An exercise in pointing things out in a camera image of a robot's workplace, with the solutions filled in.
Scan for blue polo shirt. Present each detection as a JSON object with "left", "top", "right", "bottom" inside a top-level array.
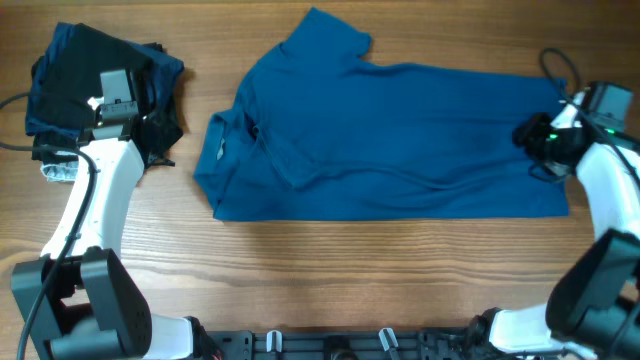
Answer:
[{"left": 194, "top": 8, "right": 569, "bottom": 221}]

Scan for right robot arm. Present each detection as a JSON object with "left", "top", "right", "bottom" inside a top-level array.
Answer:
[{"left": 462, "top": 81, "right": 639, "bottom": 359}]

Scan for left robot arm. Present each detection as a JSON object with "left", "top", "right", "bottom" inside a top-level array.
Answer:
[{"left": 11, "top": 69, "right": 199, "bottom": 359}]

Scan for light blue folded jeans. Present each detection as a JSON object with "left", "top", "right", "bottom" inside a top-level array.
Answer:
[{"left": 40, "top": 161, "right": 79, "bottom": 183}]

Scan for black folded garment on top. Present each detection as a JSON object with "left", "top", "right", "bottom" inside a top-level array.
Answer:
[{"left": 32, "top": 22, "right": 152, "bottom": 137}]

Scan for navy folded garment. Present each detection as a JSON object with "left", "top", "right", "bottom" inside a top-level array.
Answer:
[{"left": 31, "top": 41, "right": 184, "bottom": 110}]

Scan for left white clip on rail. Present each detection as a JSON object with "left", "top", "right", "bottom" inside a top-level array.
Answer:
[{"left": 265, "top": 330, "right": 283, "bottom": 353}]

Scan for white clip on rail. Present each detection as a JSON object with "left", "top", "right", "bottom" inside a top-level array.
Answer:
[
  {"left": 378, "top": 327, "right": 400, "bottom": 360},
  {"left": 265, "top": 330, "right": 283, "bottom": 353}
]

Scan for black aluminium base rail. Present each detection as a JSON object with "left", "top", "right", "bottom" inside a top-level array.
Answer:
[{"left": 209, "top": 328, "right": 499, "bottom": 360}]

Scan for right white clip on rail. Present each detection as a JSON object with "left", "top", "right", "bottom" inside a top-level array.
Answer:
[{"left": 378, "top": 327, "right": 400, "bottom": 360}]

